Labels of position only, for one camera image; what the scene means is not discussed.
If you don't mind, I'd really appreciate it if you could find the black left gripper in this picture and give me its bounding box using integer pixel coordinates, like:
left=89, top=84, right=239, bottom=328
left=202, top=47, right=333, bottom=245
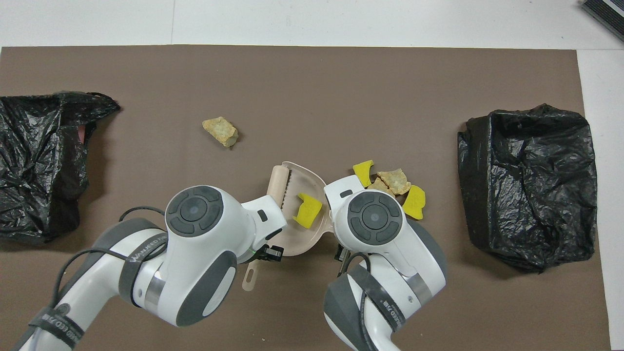
left=253, top=244, right=285, bottom=264

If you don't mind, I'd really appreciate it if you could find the beige plastic dustpan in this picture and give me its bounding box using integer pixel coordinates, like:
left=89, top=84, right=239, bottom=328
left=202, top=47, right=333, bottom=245
left=270, top=161, right=333, bottom=257

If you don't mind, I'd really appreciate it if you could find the yellow sponge piece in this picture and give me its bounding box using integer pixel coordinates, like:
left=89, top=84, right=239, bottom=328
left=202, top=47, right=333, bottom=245
left=402, top=185, right=426, bottom=221
left=292, top=193, right=323, bottom=228
left=352, top=159, right=375, bottom=189

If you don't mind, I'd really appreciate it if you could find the beige hand brush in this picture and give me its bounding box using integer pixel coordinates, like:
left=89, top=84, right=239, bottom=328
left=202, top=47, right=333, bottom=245
left=242, top=165, right=293, bottom=292

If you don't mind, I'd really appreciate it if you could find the bin lined with black bag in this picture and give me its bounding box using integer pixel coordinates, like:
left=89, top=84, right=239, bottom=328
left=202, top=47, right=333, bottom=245
left=0, top=91, right=121, bottom=244
left=457, top=103, right=598, bottom=273

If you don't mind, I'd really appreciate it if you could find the brown table mat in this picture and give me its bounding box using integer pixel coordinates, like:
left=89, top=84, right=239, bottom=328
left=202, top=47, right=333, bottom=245
left=0, top=45, right=612, bottom=351

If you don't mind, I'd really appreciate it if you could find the dark ribbed box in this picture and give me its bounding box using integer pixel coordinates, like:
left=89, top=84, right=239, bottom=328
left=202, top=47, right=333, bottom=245
left=579, top=0, right=624, bottom=42

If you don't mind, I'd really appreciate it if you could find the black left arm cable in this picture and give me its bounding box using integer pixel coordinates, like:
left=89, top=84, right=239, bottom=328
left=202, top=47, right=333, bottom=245
left=51, top=206, right=166, bottom=317

